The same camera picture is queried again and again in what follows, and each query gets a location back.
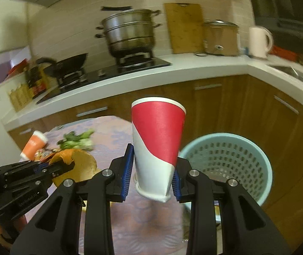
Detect wooden cabinet doors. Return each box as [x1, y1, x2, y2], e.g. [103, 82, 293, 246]
[9, 75, 303, 250]

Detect orange peel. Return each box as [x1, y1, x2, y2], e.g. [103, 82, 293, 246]
[49, 149, 100, 187]

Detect colourful snack wrapper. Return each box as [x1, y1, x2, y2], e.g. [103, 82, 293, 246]
[34, 149, 59, 162]

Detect person left hand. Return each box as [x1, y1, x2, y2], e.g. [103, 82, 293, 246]
[0, 215, 27, 250]

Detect white kitchen countertop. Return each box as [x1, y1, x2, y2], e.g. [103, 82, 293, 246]
[2, 54, 303, 132]

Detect stainless steel steamer pot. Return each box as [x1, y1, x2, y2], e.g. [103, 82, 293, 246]
[95, 6, 161, 59]

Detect red white paper cup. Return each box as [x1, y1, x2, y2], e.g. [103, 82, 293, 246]
[131, 97, 186, 203]

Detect orange paper cup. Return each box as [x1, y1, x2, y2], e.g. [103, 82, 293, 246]
[20, 131, 48, 161]

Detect dark sauce bottle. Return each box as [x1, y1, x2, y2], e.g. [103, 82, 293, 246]
[25, 66, 46, 98]

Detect white electric kettle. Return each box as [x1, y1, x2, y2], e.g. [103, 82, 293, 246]
[249, 26, 274, 59]

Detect black wok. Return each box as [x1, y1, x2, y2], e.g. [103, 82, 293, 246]
[36, 53, 88, 78]

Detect yellow perforated basket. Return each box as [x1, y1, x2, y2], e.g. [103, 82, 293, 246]
[8, 84, 33, 112]

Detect light blue perforated trash basket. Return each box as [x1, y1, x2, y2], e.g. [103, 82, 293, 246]
[179, 132, 273, 205]

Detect wooden cutting board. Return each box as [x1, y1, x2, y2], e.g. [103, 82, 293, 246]
[164, 3, 204, 54]

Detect brown slow cooker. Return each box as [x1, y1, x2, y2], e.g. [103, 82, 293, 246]
[203, 20, 240, 57]

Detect green vegetable scrap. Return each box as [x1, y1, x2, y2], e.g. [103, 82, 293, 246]
[57, 129, 94, 151]

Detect black gas stove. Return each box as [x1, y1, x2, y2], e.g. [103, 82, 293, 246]
[37, 52, 171, 104]

